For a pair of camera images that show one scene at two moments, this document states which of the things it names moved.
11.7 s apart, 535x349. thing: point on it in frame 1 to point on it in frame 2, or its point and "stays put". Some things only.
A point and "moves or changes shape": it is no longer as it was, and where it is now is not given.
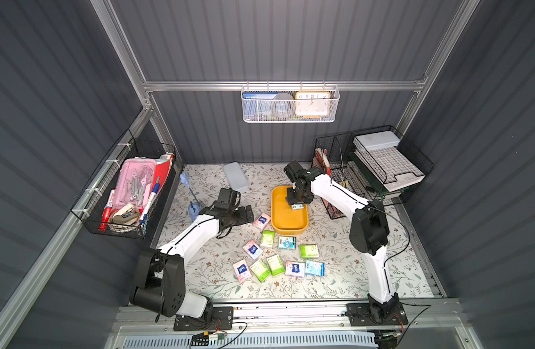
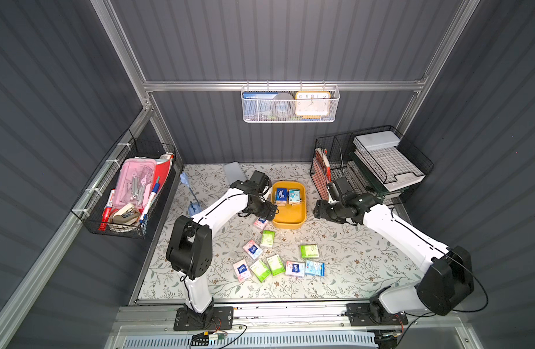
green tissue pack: x=260 y=270 stays put
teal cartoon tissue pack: x=287 y=242 moves or changes shape
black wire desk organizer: x=375 y=161 stays put
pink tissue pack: x=252 y=249 stays put
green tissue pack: x=275 y=265 stays put
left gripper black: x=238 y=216 to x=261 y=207
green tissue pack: x=267 y=238 stays put
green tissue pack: x=309 y=251 stays put
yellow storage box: x=285 y=220 moves or changes shape
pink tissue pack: x=241 y=270 stays put
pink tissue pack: x=262 y=220 stays put
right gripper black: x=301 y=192 to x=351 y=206
